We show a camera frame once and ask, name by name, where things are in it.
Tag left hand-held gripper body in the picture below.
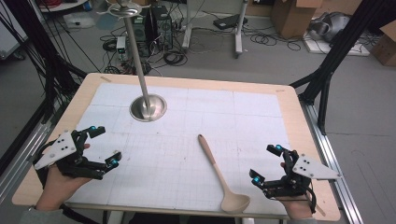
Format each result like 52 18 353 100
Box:
33 130 106 181

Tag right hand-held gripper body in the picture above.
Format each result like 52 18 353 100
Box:
264 149 342 200

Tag wooden ladle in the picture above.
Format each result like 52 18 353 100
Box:
197 133 251 215

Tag metal utensil stand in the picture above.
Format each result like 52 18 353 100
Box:
96 0 168 123

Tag person's right hand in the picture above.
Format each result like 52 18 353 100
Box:
279 161 315 220

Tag person's left hand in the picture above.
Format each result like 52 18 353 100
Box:
35 143 93 213

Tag thin wooden stick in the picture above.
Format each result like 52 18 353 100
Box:
306 192 327 217

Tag white grid mat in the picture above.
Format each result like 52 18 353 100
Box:
65 81 292 217

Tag small grey power supply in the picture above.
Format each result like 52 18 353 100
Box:
115 35 129 62

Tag white plastic bag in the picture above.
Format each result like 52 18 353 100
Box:
63 11 96 30

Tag black computer tower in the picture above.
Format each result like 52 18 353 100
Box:
132 5 174 58

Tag white floor board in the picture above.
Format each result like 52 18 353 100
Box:
303 33 372 57

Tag round white table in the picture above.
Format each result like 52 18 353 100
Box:
36 0 91 14

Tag large cardboard box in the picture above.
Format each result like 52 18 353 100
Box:
270 0 324 40

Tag flat black box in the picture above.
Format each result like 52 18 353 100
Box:
212 13 249 31

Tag grey bag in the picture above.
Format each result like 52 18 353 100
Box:
307 11 352 43

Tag small cardboard box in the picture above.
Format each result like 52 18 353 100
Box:
369 20 396 67

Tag aluminium rail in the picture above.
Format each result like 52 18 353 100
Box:
0 120 53 203
299 98 364 224

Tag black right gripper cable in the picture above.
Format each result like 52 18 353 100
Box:
305 185 318 215

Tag black cable under table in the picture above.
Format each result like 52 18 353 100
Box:
60 203 94 224

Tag black frame with cables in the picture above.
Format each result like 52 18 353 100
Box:
0 0 89 126

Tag coiled black cable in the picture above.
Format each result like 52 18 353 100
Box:
163 50 189 67

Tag loose black floor cables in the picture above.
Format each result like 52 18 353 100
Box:
248 29 303 52

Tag black metal frame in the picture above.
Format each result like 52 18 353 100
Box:
289 0 396 136

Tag white metal stand frame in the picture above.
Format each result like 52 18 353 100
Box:
181 0 250 59

